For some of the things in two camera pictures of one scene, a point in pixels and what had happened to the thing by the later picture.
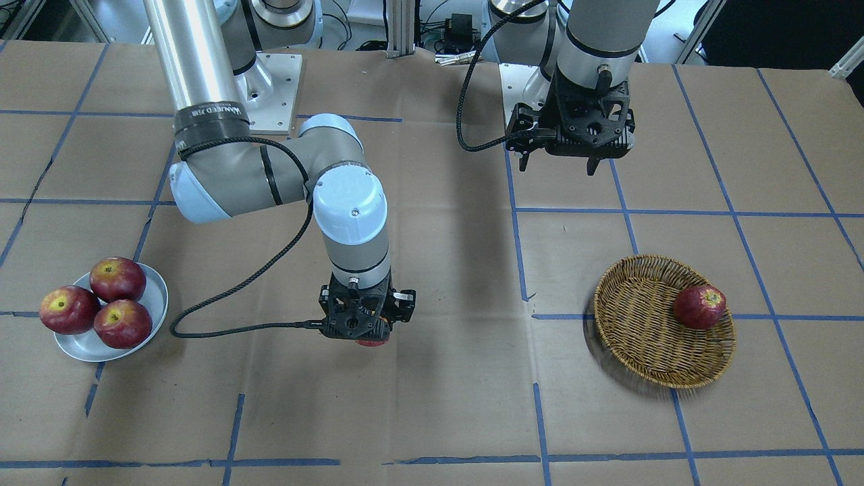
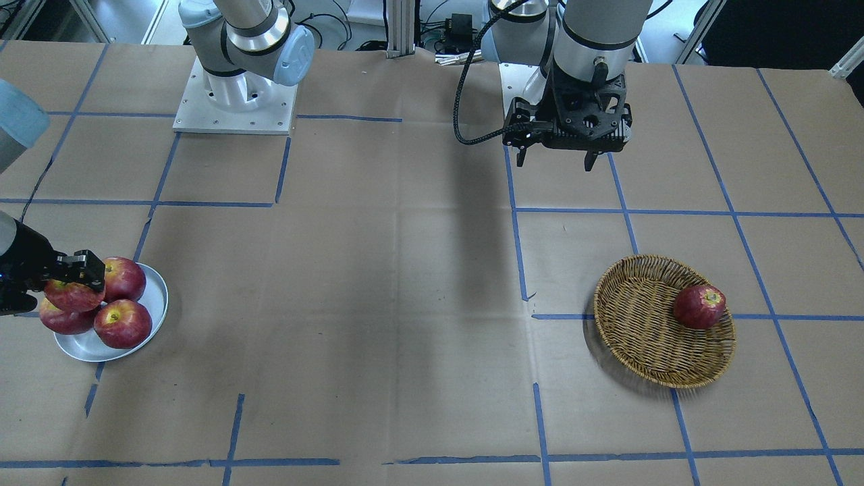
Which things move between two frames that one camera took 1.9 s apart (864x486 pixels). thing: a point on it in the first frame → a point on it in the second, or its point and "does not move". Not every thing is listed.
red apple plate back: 118,279 does not move
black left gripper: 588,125 does not move
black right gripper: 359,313 → 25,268
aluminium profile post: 401,18 does not move
